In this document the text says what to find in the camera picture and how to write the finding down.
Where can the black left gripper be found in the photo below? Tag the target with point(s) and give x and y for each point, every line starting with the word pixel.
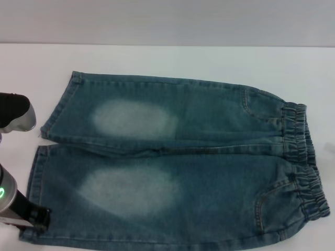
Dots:
pixel 22 209

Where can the blue denim shorts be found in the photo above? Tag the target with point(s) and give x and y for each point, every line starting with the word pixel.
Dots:
pixel 183 198

